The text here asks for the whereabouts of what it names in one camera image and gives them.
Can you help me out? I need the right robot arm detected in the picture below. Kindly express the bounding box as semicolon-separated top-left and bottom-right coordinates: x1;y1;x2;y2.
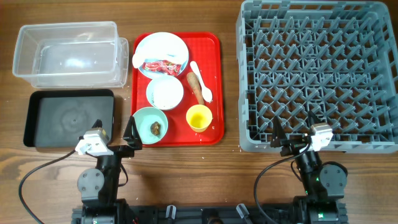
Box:
271;111;348;223

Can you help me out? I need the red snack wrapper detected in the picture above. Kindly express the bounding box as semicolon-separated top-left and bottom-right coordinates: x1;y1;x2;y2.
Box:
142;60;181;77

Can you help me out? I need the black plastic tray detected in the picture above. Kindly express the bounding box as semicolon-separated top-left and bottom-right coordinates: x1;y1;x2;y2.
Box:
23;89;115;147

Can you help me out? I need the clear plastic bin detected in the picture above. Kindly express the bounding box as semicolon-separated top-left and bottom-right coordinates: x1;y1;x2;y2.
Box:
12;21;129;88

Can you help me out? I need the black cable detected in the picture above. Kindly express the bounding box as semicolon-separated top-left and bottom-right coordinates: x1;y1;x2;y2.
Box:
18;149;77;224
253;142;312;224

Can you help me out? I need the right black cable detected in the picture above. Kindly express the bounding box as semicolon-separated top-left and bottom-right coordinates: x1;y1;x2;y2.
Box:
253;142;312;224

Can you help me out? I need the white napkin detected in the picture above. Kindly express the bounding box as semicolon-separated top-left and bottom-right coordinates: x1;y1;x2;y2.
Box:
132;48;149;68

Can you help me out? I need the left black cable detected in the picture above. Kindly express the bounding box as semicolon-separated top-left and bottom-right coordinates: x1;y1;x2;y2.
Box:
18;149;77;224

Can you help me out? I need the white plastic spoon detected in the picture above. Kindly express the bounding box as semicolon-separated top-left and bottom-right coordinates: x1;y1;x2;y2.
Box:
190;61;213;103

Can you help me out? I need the brown food scrap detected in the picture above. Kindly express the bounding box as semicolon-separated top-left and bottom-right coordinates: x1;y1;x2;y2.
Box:
150;121;161;136

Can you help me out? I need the mint green bowl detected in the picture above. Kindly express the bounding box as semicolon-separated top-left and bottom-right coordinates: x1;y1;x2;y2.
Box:
133;107;169;144

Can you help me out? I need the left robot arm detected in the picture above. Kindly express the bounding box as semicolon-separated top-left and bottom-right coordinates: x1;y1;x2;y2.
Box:
72;116;142;224

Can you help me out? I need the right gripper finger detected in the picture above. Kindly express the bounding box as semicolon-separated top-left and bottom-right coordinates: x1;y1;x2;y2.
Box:
308;111;322;126
272;116;287;141

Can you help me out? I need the red serving tray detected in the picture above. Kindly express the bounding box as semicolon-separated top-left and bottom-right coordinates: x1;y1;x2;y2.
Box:
131;32;224;147

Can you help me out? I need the grey dishwasher rack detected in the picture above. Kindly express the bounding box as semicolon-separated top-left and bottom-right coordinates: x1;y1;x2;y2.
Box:
236;1;397;153

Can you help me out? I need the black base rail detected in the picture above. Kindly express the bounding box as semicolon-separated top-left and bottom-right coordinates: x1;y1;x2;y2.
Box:
72;203;349;224

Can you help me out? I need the large white plate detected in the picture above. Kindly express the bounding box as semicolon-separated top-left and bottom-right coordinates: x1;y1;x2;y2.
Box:
135;32;189;79

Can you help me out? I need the yellow plastic cup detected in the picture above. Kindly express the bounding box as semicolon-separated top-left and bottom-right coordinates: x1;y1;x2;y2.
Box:
186;105;213;133

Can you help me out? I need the light blue rice bowl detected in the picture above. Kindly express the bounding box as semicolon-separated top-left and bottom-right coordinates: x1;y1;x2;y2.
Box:
146;76;184;110

